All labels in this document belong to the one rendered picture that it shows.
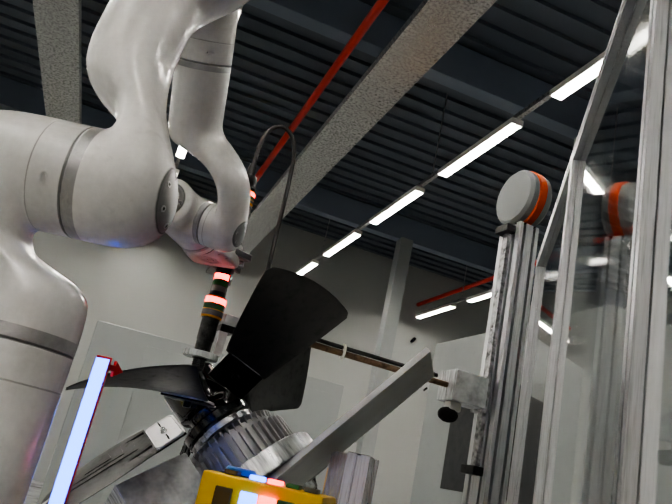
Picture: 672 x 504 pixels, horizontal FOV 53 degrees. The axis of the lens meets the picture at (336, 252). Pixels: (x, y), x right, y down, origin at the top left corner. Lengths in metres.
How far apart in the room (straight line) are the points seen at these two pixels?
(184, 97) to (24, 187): 0.45
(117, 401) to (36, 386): 6.18
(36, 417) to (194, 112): 0.59
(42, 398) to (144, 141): 0.26
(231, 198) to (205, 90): 0.17
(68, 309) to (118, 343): 6.20
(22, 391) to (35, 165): 0.22
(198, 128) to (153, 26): 0.32
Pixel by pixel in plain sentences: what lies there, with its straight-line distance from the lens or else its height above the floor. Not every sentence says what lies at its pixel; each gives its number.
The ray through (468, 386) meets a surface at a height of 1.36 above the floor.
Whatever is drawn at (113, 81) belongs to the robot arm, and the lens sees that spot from 0.79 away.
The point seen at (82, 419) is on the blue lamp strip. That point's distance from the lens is 1.06.
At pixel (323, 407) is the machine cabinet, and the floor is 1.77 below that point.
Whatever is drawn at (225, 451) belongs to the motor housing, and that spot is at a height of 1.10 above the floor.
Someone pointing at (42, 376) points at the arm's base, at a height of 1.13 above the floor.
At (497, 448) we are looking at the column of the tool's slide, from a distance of 1.65.
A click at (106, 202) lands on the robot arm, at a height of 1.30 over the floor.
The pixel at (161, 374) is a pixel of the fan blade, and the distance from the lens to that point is 1.17.
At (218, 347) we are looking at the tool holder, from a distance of 1.38.
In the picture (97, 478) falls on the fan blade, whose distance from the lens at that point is 1.42.
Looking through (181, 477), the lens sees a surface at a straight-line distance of 1.32.
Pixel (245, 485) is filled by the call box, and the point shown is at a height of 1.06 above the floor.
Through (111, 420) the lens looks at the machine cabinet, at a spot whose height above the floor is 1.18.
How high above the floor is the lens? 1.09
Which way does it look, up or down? 18 degrees up
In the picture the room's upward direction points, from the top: 13 degrees clockwise
